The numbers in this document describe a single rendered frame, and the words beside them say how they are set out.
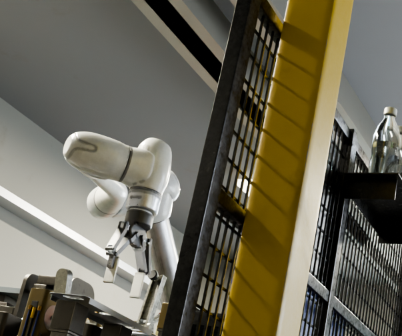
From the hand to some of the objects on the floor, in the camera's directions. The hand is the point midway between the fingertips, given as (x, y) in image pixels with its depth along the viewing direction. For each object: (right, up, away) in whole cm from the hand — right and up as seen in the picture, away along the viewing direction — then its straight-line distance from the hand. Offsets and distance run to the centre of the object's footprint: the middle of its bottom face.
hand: (123, 285), depth 212 cm
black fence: (+39, -116, -44) cm, 130 cm away
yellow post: (+11, -83, -110) cm, 138 cm away
